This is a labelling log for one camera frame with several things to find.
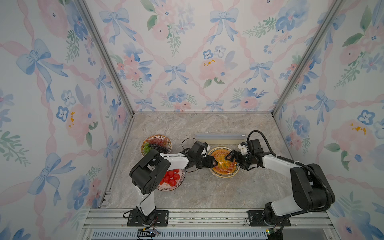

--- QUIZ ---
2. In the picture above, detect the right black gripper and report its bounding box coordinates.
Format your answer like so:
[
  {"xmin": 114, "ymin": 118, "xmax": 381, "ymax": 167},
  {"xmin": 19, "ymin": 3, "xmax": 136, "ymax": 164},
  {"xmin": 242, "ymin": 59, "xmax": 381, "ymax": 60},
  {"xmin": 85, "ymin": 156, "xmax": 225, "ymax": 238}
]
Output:
[{"xmin": 224, "ymin": 150, "xmax": 254, "ymax": 169}]

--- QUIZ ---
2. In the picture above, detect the yellow plate with food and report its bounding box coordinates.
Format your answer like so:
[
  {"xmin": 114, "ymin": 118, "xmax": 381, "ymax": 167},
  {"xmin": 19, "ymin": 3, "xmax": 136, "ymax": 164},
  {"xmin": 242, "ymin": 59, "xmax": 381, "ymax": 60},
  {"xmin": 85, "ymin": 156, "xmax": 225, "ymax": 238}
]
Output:
[{"xmin": 207, "ymin": 146, "xmax": 241, "ymax": 179}]

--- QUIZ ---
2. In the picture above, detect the cream plastic wrap dispenser box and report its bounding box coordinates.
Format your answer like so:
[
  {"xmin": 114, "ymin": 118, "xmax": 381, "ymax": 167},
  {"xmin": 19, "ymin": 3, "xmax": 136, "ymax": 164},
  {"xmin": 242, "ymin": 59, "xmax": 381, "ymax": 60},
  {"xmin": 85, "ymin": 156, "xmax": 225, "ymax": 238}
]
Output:
[{"xmin": 194, "ymin": 133, "xmax": 247, "ymax": 145}]

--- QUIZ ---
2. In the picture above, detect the plate of red strawberries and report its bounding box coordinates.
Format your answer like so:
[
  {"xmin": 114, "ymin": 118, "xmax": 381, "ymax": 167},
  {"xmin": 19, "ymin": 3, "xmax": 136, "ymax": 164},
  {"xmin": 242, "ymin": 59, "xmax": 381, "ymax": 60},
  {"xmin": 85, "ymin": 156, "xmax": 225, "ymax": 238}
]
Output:
[{"xmin": 157, "ymin": 169, "xmax": 186, "ymax": 192}]

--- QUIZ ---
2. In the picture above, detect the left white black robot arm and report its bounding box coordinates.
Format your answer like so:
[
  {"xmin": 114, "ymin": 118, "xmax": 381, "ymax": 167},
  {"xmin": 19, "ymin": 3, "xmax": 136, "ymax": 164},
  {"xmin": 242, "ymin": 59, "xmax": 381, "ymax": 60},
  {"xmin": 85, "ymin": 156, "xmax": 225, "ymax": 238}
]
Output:
[{"xmin": 128, "ymin": 141, "xmax": 218, "ymax": 227}]

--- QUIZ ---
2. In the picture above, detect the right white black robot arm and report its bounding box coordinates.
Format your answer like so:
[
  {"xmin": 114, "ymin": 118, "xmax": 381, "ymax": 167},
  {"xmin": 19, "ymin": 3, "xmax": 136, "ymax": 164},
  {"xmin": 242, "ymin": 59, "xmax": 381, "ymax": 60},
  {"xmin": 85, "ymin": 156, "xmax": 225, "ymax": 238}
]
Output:
[{"xmin": 225, "ymin": 131, "xmax": 336, "ymax": 226}]

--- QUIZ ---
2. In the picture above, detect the plate of grapes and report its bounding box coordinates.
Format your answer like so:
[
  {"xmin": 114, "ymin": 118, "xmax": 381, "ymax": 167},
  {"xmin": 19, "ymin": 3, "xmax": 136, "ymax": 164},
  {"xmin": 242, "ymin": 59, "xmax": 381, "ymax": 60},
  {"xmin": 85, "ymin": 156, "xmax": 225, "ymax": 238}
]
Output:
[{"xmin": 141, "ymin": 135, "xmax": 172, "ymax": 156}]

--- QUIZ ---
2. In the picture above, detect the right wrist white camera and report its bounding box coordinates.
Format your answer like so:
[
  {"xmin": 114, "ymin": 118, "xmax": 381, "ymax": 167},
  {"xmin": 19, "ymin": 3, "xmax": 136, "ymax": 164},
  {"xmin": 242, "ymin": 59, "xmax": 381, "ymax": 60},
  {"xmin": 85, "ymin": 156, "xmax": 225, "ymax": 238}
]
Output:
[{"xmin": 238, "ymin": 142, "xmax": 249, "ymax": 155}]

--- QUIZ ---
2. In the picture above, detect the wrist white camera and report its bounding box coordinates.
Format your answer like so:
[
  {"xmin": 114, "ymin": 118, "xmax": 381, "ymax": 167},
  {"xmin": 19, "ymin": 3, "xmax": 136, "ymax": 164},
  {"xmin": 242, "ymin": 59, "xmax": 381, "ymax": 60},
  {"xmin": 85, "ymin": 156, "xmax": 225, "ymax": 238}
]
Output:
[
  {"xmin": 202, "ymin": 143, "xmax": 210, "ymax": 156},
  {"xmin": 238, "ymin": 142, "xmax": 249, "ymax": 155}
]

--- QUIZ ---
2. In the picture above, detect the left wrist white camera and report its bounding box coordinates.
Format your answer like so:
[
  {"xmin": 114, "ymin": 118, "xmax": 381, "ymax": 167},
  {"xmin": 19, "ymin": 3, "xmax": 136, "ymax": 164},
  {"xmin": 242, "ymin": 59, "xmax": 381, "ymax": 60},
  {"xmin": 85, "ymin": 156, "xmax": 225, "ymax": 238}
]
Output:
[{"xmin": 202, "ymin": 143, "xmax": 210, "ymax": 156}]

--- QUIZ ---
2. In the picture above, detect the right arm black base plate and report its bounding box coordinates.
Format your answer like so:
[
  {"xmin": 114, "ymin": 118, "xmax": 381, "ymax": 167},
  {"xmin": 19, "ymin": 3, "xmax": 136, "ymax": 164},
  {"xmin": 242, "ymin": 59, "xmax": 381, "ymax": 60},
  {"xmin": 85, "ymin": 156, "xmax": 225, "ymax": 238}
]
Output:
[{"xmin": 247, "ymin": 210, "xmax": 291, "ymax": 227}]

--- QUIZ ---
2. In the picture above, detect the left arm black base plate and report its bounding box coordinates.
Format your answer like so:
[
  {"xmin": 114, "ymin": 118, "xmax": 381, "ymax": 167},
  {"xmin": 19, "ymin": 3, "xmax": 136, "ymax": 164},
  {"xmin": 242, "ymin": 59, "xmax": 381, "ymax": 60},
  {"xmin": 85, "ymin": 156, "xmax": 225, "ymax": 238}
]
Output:
[{"xmin": 123, "ymin": 209, "xmax": 169, "ymax": 227}]

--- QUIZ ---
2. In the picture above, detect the aluminium front rail frame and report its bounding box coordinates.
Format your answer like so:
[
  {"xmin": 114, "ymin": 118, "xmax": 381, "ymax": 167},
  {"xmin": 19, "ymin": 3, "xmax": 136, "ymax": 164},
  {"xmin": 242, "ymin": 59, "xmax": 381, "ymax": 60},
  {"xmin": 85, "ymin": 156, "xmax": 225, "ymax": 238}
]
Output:
[{"xmin": 78, "ymin": 209, "xmax": 340, "ymax": 240}]

